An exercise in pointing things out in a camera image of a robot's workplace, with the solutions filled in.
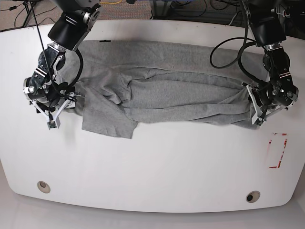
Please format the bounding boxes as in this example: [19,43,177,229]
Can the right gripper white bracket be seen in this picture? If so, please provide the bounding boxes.
[29,92,77,130]

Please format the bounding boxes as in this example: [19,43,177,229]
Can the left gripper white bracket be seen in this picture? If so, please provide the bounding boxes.
[242,82,288,125]

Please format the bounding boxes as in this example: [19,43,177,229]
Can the grey t-shirt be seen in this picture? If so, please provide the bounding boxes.
[74,41,258,139]

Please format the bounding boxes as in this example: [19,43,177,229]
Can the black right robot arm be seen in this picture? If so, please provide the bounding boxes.
[23,0,102,129]

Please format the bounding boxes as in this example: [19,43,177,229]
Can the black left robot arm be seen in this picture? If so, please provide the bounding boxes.
[238,0,298,125]

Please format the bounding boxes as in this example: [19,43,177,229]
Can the red tape rectangle marking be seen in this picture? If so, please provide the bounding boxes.
[265,133,288,169]

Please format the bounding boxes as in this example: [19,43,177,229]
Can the black tripod stand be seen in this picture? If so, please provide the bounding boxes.
[13,0,37,29]

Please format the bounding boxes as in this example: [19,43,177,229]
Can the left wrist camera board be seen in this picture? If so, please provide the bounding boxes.
[254,119,264,126]

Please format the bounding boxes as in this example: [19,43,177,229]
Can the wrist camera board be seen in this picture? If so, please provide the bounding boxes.
[254,119,264,126]
[47,121,57,130]

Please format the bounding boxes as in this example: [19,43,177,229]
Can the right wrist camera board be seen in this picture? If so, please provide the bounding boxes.
[47,121,57,130]

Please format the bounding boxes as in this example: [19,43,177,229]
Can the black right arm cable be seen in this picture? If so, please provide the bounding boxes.
[28,0,84,101]

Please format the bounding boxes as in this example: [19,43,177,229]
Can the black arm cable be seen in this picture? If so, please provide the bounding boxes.
[28,0,84,101]
[209,0,270,84]

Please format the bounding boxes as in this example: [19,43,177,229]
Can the left table cable grommet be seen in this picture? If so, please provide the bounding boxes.
[37,181,51,194]

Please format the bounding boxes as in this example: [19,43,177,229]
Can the table cable grommet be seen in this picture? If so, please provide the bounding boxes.
[37,181,51,194]
[246,190,260,203]

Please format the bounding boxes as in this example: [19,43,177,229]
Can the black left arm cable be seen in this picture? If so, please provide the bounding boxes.
[209,0,270,84]

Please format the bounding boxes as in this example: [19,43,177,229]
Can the right table cable grommet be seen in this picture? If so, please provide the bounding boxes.
[246,190,260,203]

